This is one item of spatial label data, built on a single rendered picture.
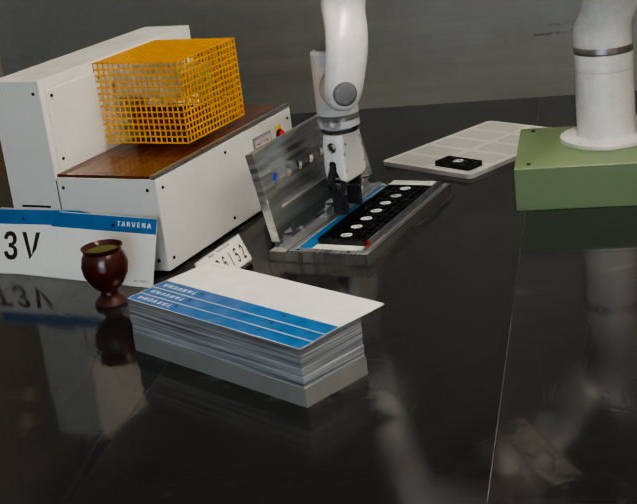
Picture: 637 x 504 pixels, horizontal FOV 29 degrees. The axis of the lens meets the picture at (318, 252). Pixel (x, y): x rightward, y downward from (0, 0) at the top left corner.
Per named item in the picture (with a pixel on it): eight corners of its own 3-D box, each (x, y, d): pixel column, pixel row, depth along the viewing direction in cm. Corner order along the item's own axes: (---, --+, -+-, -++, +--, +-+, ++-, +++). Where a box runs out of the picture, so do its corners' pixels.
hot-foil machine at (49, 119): (171, 276, 238) (138, 79, 226) (4, 265, 256) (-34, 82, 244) (338, 163, 301) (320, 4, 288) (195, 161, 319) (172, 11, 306)
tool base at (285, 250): (368, 266, 231) (366, 247, 230) (270, 260, 240) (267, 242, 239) (451, 193, 267) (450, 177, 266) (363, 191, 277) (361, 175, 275)
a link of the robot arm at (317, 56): (363, 114, 246) (354, 105, 255) (356, 48, 242) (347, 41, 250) (321, 121, 245) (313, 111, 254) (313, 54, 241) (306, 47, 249)
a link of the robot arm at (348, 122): (347, 118, 245) (348, 133, 246) (365, 107, 252) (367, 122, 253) (309, 119, 248) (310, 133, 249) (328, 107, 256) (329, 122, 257)
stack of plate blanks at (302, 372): (368, 374, 187) (362, 317, 184) (307, 408, 178) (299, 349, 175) (195, 322, 214) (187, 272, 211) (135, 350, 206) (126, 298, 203)
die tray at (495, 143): (470, 179, 276) (470, 175, 275) (381, 165, 295) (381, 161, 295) (577, 134, 301) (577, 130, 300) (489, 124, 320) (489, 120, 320)
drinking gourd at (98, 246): (124, 311, 223) (114, 253, 220) (80, 312, 225) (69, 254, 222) (141, 293, 231) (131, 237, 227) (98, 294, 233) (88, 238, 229)
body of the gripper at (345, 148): (345, 130, 245) (351, 184, 249) (366, 116, 254) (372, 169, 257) (311, 129, 249) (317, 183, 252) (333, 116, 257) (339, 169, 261)
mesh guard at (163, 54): (189, 143, 247) (176, 61, 242) (104, 143, 256) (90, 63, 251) (244, 114, 266) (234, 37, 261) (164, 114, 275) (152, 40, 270)
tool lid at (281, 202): (252, 153, 233) (244, 155, 234) (282, 248, 238) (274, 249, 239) (350, 97, 270) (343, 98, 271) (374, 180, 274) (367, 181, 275)
